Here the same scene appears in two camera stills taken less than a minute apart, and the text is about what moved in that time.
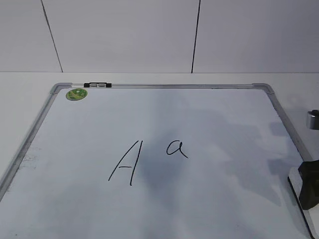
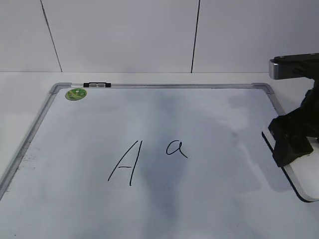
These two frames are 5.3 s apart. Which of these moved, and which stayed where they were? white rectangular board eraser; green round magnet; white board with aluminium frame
Moved: white rectangular board eraser
Stayed: white board with aluminium frame; green round magnet
